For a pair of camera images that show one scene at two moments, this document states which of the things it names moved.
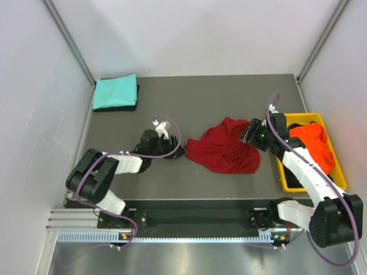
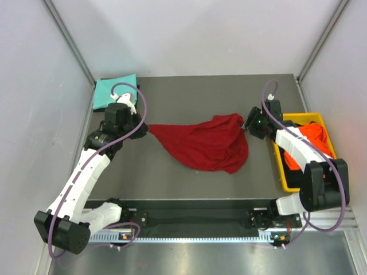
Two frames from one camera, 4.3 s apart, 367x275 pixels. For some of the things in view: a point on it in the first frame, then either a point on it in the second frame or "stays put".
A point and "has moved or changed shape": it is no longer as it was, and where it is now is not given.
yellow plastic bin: (338, 173) stays put
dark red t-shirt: (222, 148) has moved or changed shape
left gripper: (170, 147) -> (140, 132)
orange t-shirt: (313, 136) stays put
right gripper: (256, 125) -> (249, 123)
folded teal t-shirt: (116, 91) stays put
